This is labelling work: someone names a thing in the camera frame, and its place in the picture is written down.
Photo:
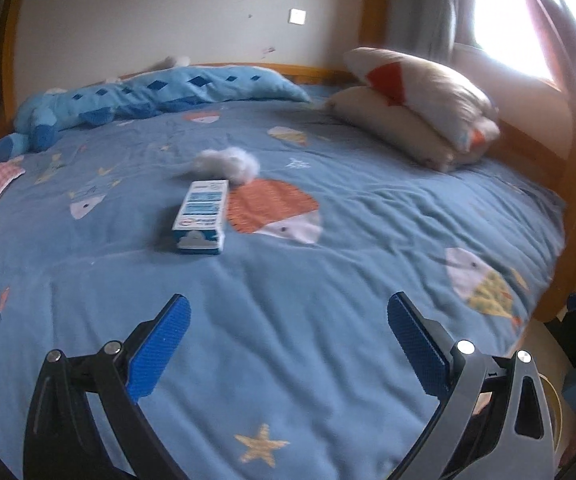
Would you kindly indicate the white plush toy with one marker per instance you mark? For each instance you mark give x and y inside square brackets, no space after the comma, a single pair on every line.
[170,62]

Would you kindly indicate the window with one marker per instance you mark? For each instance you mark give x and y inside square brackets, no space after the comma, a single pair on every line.
[512,15]

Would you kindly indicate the blue plush toy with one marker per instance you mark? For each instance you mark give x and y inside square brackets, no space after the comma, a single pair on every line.
[178,90]

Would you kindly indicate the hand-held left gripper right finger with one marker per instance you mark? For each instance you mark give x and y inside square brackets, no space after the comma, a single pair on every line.
[420,345]

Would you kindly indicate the beige pillow with red print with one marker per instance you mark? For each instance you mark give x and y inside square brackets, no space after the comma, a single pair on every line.
[427,90]

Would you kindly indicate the white crumpled tissue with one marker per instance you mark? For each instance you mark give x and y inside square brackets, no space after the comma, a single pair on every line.
[228,162]

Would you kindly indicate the white wall switch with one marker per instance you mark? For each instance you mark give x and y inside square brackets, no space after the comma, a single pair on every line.
[297,16]

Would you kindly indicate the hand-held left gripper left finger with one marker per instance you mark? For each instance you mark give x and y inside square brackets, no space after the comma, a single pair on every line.
[160,345]

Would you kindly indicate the grey curtain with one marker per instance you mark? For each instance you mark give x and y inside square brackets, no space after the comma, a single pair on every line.
[425,10]

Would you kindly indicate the yellow plastic bin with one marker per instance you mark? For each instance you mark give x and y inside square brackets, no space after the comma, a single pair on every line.
[553,410]

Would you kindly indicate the blue white carton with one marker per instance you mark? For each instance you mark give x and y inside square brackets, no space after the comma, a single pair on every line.
[202,215]

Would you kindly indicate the plain beige pillow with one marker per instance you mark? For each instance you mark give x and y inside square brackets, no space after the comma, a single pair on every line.
[392,125]

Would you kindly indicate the blue printed blanket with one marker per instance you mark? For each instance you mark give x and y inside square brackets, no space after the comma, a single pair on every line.
[293,270]

